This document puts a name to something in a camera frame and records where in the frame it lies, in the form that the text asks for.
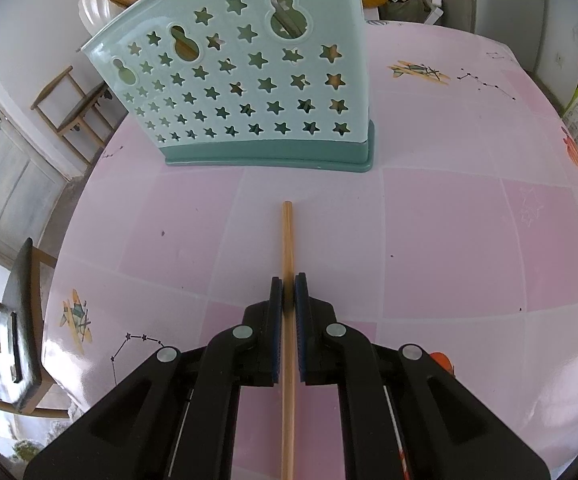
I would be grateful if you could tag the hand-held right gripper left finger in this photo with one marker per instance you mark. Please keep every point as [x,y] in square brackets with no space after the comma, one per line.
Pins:
[277,340]

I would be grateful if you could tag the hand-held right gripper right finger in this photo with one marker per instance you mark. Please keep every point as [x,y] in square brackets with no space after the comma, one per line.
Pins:
[299,340]

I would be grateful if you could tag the light wooden chopstick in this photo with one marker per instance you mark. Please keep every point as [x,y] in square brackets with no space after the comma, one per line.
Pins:
[287,240]

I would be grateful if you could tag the teal star-perforated utensil holder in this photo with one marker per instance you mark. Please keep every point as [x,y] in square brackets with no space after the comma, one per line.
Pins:
[279,152]

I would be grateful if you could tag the white scalloped serving spoon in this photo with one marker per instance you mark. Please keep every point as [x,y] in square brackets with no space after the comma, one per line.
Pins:
[94,12]

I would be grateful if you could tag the white wooden door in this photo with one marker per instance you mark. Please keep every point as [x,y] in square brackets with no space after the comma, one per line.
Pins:
[4,175]

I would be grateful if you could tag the green bag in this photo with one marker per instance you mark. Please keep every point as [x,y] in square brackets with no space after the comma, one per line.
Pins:
[406,7]

